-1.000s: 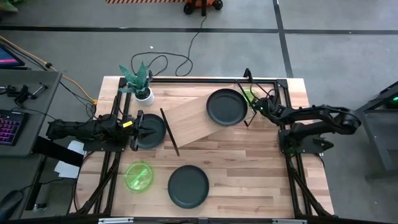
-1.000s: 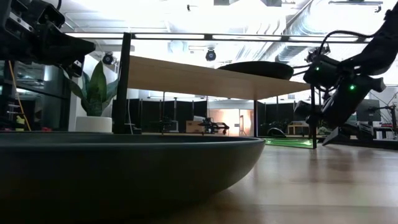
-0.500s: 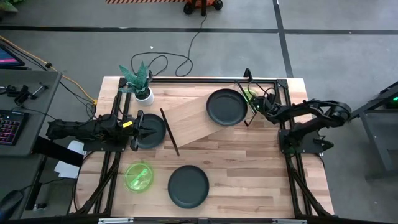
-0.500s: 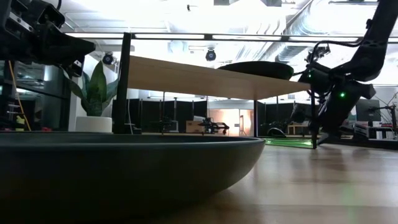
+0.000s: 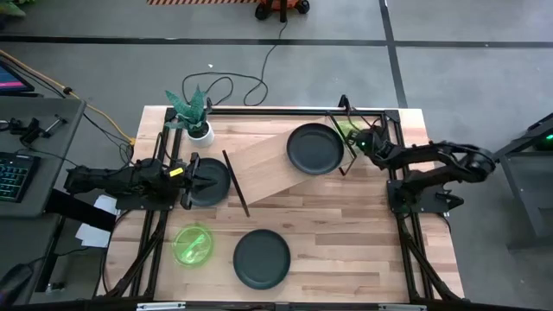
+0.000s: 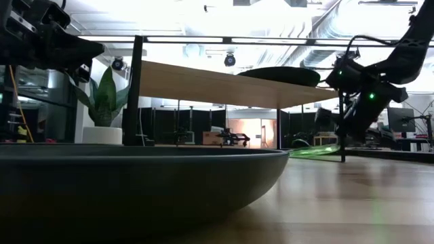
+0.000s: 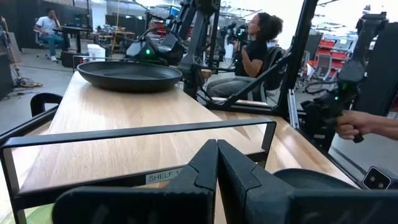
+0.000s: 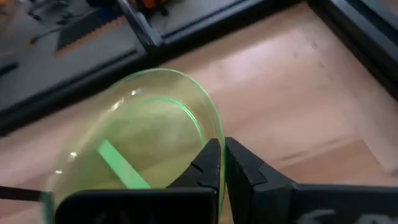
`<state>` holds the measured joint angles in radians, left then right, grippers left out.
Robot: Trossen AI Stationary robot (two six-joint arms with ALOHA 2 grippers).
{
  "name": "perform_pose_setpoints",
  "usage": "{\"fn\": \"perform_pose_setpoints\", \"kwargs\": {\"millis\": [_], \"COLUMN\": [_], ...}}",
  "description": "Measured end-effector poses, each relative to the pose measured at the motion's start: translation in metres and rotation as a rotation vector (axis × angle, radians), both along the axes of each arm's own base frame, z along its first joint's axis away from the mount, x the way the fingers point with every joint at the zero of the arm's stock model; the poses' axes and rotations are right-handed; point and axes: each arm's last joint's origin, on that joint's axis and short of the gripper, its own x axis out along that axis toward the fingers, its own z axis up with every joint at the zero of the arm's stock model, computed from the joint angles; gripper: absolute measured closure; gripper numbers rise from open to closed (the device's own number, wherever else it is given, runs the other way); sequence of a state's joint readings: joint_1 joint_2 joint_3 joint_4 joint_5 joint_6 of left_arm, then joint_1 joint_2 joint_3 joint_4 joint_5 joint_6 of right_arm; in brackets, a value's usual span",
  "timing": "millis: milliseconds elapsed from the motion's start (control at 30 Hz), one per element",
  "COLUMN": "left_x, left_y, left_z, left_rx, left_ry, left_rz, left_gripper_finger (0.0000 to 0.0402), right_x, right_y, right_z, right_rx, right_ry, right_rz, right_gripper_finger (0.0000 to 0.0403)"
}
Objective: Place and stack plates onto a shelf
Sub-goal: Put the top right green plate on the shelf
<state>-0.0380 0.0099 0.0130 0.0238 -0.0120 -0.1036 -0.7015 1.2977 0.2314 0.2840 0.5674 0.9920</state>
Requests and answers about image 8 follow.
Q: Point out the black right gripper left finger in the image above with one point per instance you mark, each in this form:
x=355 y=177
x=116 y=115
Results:
x=140 y=207

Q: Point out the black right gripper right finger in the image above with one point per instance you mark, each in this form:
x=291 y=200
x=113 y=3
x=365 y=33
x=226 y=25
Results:
x=280 y=205

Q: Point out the green transparent plate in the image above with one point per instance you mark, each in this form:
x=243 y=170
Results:
x=149 y=124

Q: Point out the striped hazard floor tape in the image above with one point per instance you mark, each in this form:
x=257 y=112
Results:
x=90 y=31

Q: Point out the black aluminium table frame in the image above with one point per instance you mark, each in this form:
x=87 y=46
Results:
x=77 y=90

